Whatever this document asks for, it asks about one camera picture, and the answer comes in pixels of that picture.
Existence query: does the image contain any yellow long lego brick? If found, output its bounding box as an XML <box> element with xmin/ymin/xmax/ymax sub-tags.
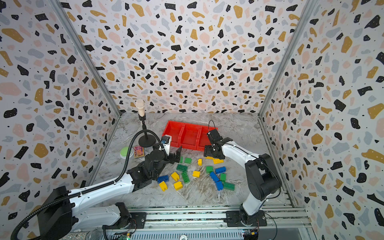
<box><xmin>213</xmin><ymin>159</ymin><xmax>224</xmax><ymax>165</ymax></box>

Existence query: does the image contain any yellow brick mid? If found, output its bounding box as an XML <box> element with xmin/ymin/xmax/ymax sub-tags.
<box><xmin>171</xmin><ymin>172</ymin><xmax>180</xmax><ymax>182</ymax></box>

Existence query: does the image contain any yellow square brick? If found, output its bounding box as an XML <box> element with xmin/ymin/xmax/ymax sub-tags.
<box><xmin>193</xmin><ymin>171</ymin><xmax>201</xmax><ymax>178</ymax></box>

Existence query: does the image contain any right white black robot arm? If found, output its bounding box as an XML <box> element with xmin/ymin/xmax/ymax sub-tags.
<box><xmin>204</xmin><ymin>129</ymin><xmax>282</xmax><ymax>226</ymax></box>

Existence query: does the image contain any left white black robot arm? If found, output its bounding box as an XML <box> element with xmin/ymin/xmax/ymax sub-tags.
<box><xmin>38</xmin><ymin>148</ymin><xmax>182</xmax><ymax>240</ymax></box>

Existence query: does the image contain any dark green long brick upper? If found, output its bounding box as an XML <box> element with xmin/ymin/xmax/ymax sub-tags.
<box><xmin>177</xmin><ymin>164</ymin><xmax>188</xmax><ymax>172</ymax></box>

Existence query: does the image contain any dark green long brick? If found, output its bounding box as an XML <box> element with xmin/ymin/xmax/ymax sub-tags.
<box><xmin>223</xmin><ymin>182</ymin><xmax>236</xmax><ymax>191</ymax></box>
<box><xmin>177</xmin><ymin>164</ymin><xmax>188</xmax><ymax>172</ymax></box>

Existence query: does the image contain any right red bin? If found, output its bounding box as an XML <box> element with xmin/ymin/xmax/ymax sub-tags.
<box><xmin>197</xmin><ymin>126</ymin><xmax>217</xmax><ymax>152</ymax></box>

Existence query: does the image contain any red bin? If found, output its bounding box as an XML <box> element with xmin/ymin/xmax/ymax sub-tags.
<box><xmin>163</xmin><ymin>121</ymin><xmax>184</xmax><ymax>147</ymax></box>
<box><xmin>197</xmin><ymin>126</ymin><xmax>217</xmax><ymax>152</ymax></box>
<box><xmin>181</xmin><ymin>124</ymin><xmax>201</xmax><ymax>150</ymax></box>

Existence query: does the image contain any middle red bin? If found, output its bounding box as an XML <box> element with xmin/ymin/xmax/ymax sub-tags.
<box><xmin>181</xmin><ymin>124</ymin><xmax>201</xmax><ymax>150</ymax></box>

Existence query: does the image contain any green square brick centre right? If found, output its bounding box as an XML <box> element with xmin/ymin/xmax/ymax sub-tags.
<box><xmin>206</xmin><ymin>166</ymin><xmax>214</xmax><ymax>174</ymax></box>

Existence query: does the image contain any blue long brick right upper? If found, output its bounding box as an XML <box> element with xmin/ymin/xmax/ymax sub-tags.
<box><xmin>215</xmin><ymin>167</ymin><xmax>227</xmax><ymax>174</ymax></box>

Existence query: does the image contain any blue long brick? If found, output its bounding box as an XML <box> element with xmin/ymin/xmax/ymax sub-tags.
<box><xmin>215</xmin><ymin>167</ymin><xmax>227</xmax><ymax>174</ymax></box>
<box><xmin>157</xmin><ymin>175</ymin><xmax>169</xmax><ymax>184</ymax></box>

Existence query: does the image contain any blue long brick lower left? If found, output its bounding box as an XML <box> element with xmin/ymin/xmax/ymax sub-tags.
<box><xmin>157</xmin><ymin>175</ymin><xmax>169</xmax><ymax>184</ymax></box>

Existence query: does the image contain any left red bin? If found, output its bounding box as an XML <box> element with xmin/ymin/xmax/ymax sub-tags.
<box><xmin>163</xmin><ymin>121</ymin><xmax>184</xmax><ymax>147</ymax></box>

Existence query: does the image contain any colourful small card box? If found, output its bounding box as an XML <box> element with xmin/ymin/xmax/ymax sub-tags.
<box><xmin>134</xmin><ymin>146</ymin><xmax>145</xmax><ymax>158</ymax></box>

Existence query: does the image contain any blue long brick right diagonal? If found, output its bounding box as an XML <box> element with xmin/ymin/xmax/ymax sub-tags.
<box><xmin>210</xmin><ymin>172</ymin><xmax>220</xmax><ymax>183</ymax></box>

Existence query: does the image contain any green long brick lower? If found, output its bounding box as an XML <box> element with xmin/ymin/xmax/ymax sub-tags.
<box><xmin>182</xmin><ymin>172</ymin><xmax>190</xmax><ymax>184</ymax></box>

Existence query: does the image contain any green round button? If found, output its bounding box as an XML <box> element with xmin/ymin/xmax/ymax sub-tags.
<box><xmin>120</xmin><ymin>147</ymin><xmax>134</xmax><ymax>159</ymax></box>

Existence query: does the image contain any microphone on black stand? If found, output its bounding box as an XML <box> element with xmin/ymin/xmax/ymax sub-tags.
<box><xmin>136</xmin><ymin>100</ymin><xmax>156</xmax><ymax>148</ymax></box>

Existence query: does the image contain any blue square brick right lower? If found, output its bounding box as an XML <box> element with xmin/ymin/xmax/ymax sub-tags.
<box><xmin>215</xmin><ymin>181</ymin><xmax>224</xmax><ymax>191</ymax></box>

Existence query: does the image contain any dark green long brick right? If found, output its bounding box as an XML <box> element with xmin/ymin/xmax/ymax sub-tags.
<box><xmin>223</xmin><ymin>182</ymin><xmax>236</xmax><ymax>191</ymax></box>

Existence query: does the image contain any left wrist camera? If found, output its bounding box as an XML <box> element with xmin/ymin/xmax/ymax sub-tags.
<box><xmin>161</xmin><ymin>135</ymin><xmax>172</xmax><ymax>156</ymax></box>

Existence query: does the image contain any black corrugated cable hose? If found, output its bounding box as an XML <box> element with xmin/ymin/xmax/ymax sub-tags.
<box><xmin>10</xmin><ymin>129</ymin><xmax>164</xmax><ymax>240</ymax></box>

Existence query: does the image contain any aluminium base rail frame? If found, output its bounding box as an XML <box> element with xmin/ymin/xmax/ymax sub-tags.
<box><xmin>53</xmin><ymin>205</ymin><xmax>316</xmax><ymax>240</ymax></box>

